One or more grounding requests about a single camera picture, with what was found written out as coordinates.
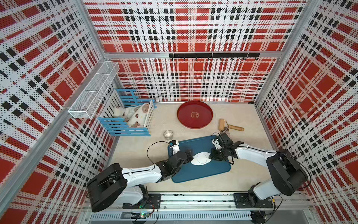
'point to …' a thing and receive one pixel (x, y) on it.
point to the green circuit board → (143, 215)
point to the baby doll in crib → (135, 116)
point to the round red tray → (195, 114)
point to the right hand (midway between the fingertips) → (211, 156)
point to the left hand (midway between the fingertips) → (190, 151)
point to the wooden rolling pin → (223, 126)
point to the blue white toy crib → (125, 98)
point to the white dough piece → (201, 158)
